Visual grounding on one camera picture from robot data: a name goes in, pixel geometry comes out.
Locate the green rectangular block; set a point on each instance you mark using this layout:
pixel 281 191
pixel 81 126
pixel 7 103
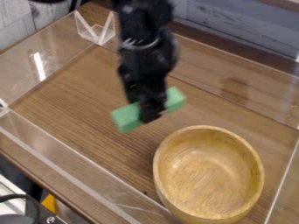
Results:
pixel 127 116

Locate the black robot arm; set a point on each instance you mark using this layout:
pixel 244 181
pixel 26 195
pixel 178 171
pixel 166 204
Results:
pixel 145 21

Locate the clear acrylic tray wall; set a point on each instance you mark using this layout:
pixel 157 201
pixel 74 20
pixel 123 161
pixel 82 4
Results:
pixel 98 169

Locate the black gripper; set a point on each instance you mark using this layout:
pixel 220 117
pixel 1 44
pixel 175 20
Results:
pixel 143 69

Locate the yellow black device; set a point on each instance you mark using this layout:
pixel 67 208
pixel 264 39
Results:
pixel 42 212

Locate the brown wooden bowl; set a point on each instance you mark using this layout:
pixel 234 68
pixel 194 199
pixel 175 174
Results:
pixel 209 175

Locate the clear acrylic corner bracket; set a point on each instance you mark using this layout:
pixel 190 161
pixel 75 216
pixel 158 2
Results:
pixel 99 34

